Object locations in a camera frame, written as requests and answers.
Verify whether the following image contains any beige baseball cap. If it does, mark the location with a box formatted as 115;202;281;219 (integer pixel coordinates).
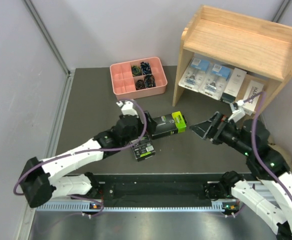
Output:
268;140;292;174

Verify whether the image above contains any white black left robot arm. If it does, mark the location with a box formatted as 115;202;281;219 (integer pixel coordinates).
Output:
17;111;157;208

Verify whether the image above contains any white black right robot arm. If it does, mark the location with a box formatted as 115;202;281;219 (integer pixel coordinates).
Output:
190;111;292;240

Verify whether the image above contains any dark rolled tie in tray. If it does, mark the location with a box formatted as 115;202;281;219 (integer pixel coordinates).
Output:
144;74;156;89

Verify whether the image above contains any black green face-print razor box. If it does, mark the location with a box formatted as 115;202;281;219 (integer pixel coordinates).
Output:
130;133;156;162

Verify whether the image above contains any grey slotted cable duct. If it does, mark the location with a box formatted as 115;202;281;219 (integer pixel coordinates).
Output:
35;201;239;213

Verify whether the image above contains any brown rolled tie in tray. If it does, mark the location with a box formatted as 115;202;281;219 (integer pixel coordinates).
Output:
135;79;146;91

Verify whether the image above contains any blue white razor blister pack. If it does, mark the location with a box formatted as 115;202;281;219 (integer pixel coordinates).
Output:
178;57;211;92

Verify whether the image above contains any light wooden two-tier shelf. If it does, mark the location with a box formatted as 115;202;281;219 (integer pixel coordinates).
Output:
172;5;292;110

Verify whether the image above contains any pink divided organizer tray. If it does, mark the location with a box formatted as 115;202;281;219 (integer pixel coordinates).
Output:
110;56;168;100

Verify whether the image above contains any green rolled tie in tray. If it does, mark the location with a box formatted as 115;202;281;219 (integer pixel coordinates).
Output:
131;65;142;77

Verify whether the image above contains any black green Gillette razor box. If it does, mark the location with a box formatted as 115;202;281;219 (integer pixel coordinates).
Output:
150;111;187;140

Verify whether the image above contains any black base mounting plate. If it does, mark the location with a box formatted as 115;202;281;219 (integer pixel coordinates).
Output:
95;174;231;201

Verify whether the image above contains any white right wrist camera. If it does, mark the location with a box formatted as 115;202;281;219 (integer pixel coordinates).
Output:
228;100;246;123

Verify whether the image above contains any white razor box dark end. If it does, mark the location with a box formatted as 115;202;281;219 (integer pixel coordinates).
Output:
220;68;247;104

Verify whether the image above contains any blue rolled tie in tray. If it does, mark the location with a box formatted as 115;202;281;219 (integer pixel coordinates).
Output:
140;61;152;75

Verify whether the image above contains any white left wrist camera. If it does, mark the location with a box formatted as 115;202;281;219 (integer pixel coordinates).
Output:
116;99;139;118

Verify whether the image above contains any white Harry's razor box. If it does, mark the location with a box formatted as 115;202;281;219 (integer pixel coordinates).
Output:
243;80;264;116

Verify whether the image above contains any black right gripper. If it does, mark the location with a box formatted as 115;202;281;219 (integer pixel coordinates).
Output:
187;111;251;156

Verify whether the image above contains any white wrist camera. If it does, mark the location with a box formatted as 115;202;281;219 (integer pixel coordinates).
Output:
116;99;139;118
228;100;246;123

